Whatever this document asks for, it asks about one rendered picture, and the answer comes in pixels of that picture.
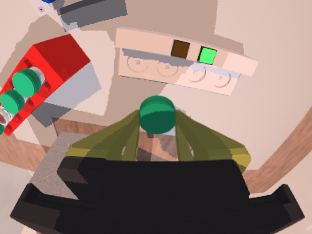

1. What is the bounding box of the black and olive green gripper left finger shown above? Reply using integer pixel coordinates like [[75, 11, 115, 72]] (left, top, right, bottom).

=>
[[64, 110, 140, 161]]

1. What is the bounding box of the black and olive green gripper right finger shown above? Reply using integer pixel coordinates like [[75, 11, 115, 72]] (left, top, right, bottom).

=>
[[175, 110, 251, 174]]

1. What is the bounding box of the light grey flat mat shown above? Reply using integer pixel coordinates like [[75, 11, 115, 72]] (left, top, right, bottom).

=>
[[0, 0, 312, 170]]

